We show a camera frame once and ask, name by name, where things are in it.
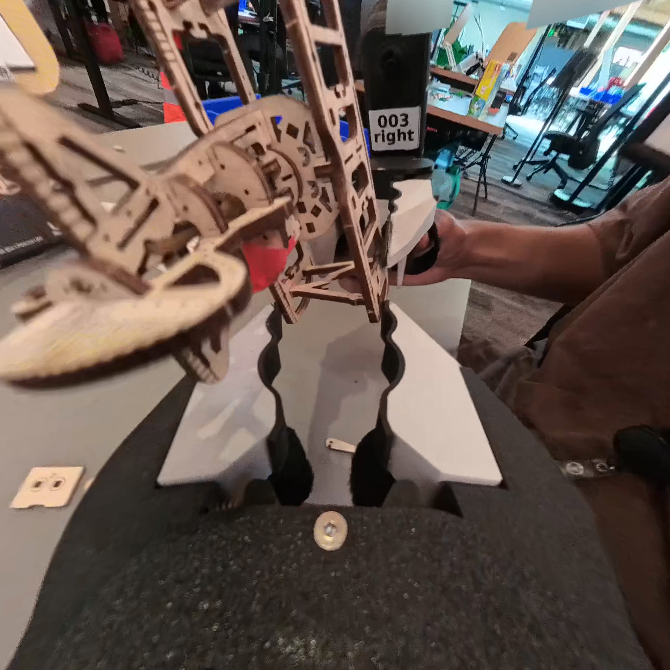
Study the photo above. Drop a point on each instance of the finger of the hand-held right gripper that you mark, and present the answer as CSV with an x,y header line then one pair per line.
x,y
322,246
413,220

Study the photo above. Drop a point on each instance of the black round device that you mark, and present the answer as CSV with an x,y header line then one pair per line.
x,y
641,455

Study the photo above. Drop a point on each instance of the teal bottle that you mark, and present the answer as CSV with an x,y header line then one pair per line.
x,y
447,180

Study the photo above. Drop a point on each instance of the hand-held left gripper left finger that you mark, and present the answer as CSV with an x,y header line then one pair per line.
x,y
225,429

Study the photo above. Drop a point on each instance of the blue plastic bin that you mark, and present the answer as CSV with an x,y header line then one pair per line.
x,y
225,107

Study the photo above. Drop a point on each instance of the small wooden plate with holes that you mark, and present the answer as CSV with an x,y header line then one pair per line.
x,y
47,487

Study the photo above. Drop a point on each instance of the small flat wooden piece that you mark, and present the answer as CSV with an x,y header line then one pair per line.
x,y
340,445

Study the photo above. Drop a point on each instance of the person's right hand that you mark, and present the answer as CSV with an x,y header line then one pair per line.
x,y
453,246

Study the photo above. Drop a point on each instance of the colourful cardboard box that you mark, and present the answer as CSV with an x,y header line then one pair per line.
x,y
485,86

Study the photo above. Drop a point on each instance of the wooden mechanical model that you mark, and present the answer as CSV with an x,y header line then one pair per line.
x,y
220,172

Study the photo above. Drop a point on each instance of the black desk leg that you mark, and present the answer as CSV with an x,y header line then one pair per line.
x,y
97,68

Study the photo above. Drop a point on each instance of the orange traffic cone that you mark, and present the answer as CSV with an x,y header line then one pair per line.
x,y
172,102

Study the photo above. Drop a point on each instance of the black office chair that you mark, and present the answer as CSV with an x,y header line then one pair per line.
x,y
581,136

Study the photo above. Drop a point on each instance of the black printed box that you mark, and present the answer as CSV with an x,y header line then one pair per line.
x,y
23,230

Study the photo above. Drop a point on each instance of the person's right forearm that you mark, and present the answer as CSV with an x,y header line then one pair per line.
x,y
534,256

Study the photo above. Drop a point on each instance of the wooden background table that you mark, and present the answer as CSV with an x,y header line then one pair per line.
x,y
460,118

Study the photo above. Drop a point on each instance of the small red part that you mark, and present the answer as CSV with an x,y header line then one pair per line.
x,y
267,261

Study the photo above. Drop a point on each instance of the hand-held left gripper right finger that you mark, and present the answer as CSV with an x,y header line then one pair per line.
x,y
439,418

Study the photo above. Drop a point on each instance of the red bag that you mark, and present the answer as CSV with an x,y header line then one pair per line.
x,y
106,42

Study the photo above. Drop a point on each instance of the yellow curved strip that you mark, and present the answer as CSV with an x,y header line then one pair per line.
x,y
44,57

